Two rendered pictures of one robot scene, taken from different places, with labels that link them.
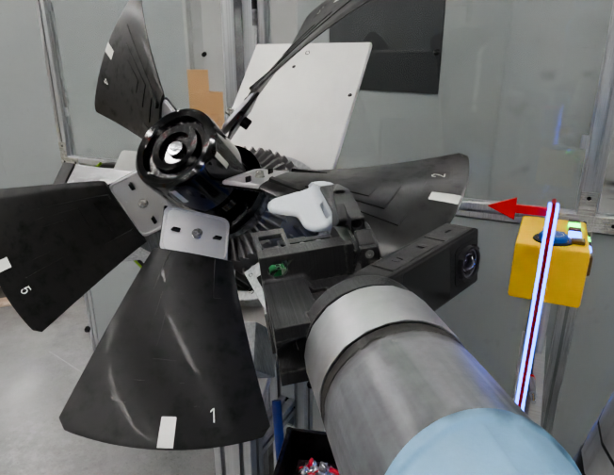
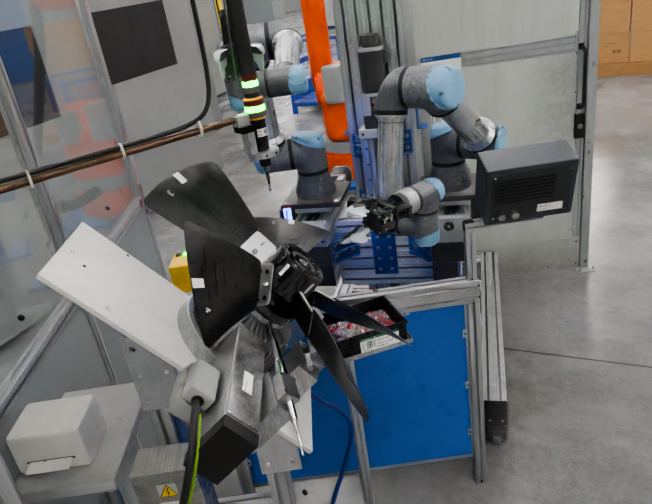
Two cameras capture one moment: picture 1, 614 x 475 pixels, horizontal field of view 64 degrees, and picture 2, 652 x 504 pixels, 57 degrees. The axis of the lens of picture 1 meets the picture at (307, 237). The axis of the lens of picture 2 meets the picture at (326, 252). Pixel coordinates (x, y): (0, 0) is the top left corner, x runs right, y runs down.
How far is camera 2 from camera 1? 1.76 m
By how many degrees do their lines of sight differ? 102
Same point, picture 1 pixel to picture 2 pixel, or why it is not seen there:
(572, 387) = not seen: hidden behind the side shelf
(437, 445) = (430, 182)
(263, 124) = (138, 309)
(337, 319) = (410, 194)
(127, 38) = (212, 255)
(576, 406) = not seen: hidden behind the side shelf
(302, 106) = (129, 280)
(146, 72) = (242, 260)
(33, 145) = not seen: outside the picture
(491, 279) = (80, 370)
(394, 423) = (428, 185)
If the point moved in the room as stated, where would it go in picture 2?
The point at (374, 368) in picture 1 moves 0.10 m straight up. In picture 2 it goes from (420, 188) to (418, 154)
